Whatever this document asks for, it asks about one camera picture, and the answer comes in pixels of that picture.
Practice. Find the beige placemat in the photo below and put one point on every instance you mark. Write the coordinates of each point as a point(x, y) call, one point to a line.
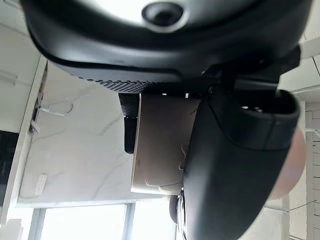
point(160, 140)

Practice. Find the bright window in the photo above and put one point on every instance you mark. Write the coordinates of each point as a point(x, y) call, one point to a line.
point(85, 222)

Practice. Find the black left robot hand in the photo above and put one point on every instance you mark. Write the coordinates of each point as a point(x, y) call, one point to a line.
point(155, 52)

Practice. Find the white cabinet frame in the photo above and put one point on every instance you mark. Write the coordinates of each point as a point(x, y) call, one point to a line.
point(25, 120)

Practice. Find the white power strip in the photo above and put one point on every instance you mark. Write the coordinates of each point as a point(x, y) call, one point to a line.
point(40, 184)

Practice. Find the black glossy panel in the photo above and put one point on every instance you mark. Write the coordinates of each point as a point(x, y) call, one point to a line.
point(6, 162)

